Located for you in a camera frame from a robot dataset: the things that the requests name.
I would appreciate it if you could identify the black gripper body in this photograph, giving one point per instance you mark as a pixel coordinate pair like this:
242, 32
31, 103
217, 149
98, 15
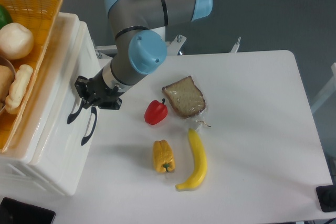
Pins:
102, 96

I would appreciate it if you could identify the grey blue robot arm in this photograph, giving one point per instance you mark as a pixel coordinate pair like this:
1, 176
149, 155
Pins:
140, 49

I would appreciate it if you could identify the white drawer cabinet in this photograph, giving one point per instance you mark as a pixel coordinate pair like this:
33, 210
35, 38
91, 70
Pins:
17, 172

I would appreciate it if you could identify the pale peanut shaped bread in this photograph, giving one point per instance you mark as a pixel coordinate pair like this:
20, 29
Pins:
18, 88

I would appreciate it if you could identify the red bell pepper toy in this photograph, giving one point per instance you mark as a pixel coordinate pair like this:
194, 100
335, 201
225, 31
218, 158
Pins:
155, 112

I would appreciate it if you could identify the brown bread roll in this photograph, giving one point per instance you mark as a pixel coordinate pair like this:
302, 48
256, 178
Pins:
6, 79

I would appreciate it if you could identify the round white bun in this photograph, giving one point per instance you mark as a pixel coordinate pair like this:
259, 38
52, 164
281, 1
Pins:
16, 41

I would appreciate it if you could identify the orange plastic basket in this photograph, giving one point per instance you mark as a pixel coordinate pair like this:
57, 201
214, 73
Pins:
39, 17

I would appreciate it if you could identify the wrapped bread slice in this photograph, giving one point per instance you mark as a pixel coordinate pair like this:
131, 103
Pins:
187, 101

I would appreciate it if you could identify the yellow bell pepper toy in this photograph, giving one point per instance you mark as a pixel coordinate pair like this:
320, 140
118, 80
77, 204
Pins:
163, 157

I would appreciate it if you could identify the green pepper toy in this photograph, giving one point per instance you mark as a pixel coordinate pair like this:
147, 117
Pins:
5, 17

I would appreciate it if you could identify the yellow banana toy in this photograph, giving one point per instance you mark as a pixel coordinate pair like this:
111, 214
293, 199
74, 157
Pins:
200, 163

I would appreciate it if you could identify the black device bottom left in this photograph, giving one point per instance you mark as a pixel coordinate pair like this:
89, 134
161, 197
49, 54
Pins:
14, 211

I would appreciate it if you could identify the black device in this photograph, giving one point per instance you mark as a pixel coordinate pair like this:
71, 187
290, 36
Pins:
326, 197
14, 211

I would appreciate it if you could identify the black device bottom right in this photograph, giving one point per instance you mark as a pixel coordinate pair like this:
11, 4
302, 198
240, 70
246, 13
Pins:
326, 197

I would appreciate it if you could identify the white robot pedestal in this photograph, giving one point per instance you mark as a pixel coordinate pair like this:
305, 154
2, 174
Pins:
174, 47

